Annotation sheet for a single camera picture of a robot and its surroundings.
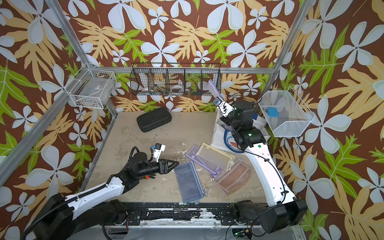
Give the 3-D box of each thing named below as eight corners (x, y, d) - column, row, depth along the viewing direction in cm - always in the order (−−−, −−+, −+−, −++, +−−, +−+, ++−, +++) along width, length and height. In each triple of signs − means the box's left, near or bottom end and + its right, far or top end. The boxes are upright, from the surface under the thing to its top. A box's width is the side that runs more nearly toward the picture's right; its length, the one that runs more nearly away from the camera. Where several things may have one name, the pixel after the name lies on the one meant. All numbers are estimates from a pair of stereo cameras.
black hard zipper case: (145, 135, 109) (142, 130, 104) (136, 122, 117) (133, 117, 112) (173, 120, 118) (172, 114, 113) (163, 109, 126) (162, 103, 121)
